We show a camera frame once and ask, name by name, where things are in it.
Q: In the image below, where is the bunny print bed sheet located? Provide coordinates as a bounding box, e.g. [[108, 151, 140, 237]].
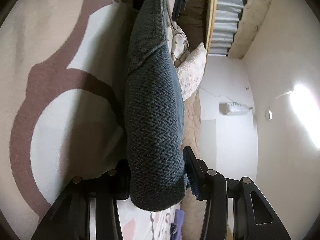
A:
[[0, 0, 190, 240]]

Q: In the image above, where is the grey curtain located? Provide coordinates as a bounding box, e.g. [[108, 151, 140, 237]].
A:
[[209, 0, 247, 56]]

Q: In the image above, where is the round white ceiling fixture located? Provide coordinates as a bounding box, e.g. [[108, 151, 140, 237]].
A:
[[265, 109, 273, 121]]

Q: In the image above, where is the fluffy pink pillow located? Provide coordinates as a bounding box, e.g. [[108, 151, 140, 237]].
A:
[[177, 42, 207, 101]]

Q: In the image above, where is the purple cloth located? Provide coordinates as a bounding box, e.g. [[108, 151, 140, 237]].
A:
[[170, 209, 185, 240]]

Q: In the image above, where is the beige fleece blanket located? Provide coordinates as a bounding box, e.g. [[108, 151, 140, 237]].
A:
[[181, 90, 206, 239]]

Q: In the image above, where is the beige curtain valance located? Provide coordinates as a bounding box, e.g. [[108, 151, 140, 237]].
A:
[[228, 0, 272, 60]]

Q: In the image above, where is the wooden headboard shelf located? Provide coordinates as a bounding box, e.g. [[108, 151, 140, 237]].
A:
[[177, 0, 217, 54]]

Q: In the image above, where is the blue knitted sweater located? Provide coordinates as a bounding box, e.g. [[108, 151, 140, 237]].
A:
[[124, 0, 187, 212]]

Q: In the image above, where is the hanging white bottle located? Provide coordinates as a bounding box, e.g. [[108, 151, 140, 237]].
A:
[[219, 102, 252, 116]]

